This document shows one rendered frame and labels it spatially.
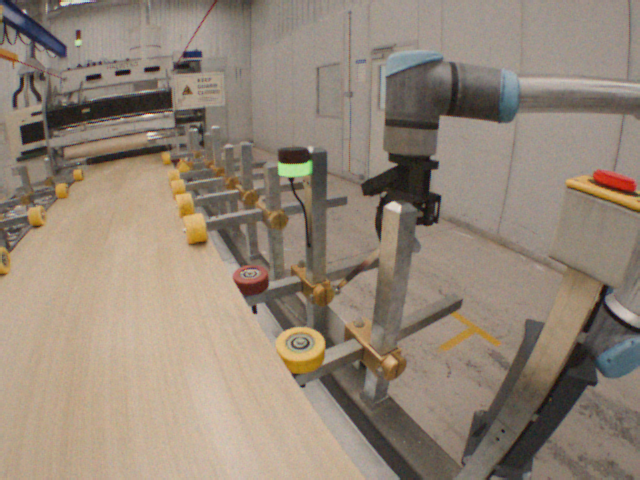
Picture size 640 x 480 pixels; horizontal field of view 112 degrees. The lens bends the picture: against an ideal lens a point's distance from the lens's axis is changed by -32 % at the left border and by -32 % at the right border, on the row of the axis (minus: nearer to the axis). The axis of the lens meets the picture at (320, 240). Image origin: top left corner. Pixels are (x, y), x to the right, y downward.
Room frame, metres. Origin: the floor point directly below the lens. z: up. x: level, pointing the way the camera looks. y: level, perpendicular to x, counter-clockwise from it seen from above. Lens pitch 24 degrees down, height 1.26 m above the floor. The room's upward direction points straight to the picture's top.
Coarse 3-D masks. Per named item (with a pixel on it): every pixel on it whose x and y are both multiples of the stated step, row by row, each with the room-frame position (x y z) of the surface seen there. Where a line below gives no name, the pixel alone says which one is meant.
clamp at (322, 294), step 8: (296, 264) 0.70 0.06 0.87; (296, 272) 0.67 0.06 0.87; (304, 272) 0.66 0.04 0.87; (304, 280) 0.63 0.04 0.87; (328, 280) 0.63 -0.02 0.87; (304, 288) 0.63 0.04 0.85; (312, 288) 0.60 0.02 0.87; (320, 288) 0.60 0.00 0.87; (328, 288) 0.60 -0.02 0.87; (304, 296) 0.63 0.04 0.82; (312, 296) 0.59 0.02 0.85; (320, 296) 0.59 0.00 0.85; (328, 296) 0.60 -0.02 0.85; (312, 304) 0.60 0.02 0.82; (320, 304) 0.59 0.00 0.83
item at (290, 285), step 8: (336, 264) 0.72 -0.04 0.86; (344, 264) 0.72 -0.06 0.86; (352, 264) 0.72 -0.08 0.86; (376, 264) 0.75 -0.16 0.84; (328, 272) 0.68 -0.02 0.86; (336, 272) 0.69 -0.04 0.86; (344, 272) 0.70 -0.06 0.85; (280, 280) 0.64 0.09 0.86; (288, 280) 0.64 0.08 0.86; (296, 280) 0.64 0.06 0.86; (272, 288) 0.61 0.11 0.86; (280, 288) 0.62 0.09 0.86; (288, 288) 0.63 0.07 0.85; (296, 288) 0.64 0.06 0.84; (248, 296) 0.57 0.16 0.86; (256, 296) 0.58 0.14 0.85; (264, 296) 0.59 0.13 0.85; (272, 296) 0.60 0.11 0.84; (280, 296) 0.61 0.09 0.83; (248, 304) 0.57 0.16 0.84; (256, 304) 0.58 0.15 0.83
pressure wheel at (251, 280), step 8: (240, 272) 0.60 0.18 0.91; (248, 272) 0.59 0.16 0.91; (256, 272) 0.61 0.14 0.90; (264, 272) 0.60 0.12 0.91; (240, 280) 0.57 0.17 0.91; (248, 280) 0.57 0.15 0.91; (256, 280) 0.57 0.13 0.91; (264, 280) 0.58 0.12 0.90; (240, 288) 0.56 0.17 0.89; (248, 288) 0.56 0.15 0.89; (256, 288) 0.56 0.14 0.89; (264, 288) 0.58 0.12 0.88; (256, 312) 0.59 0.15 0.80
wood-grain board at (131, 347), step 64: (128, 192) 1.36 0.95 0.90; (64, 256) 0.67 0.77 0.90; (128, 256) 0.68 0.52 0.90; (192, 256) 0.69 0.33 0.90; (0, 320) 0.35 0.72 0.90; (64, 320) 0.39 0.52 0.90; (128, 320) 0.42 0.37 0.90; (192, 320) 0.43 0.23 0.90; (256, 320) 0.44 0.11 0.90; (0, 384) 0.20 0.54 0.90; (64, 384) 0.24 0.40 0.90; (128, 384) 0.27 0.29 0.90; (192, 384) 0.28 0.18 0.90; (256, 384) 0.29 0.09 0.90; (0, 448) 0.09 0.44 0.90; (64, 448) 0.13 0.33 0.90; (128, 448) 0.16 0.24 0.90; (192, 448) 0.18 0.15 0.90; (256, 448) 0.19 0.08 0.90; (320, 448) 0.19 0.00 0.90
